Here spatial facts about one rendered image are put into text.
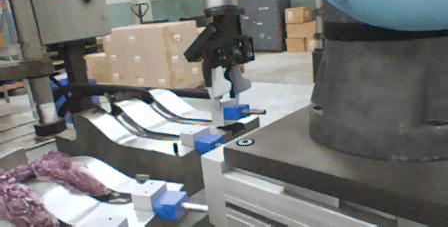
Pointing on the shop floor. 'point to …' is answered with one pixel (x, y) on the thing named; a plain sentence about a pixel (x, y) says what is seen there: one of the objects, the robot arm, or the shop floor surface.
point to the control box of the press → (70, 22)
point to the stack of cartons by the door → (300, 30)
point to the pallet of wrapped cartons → (153, 55)
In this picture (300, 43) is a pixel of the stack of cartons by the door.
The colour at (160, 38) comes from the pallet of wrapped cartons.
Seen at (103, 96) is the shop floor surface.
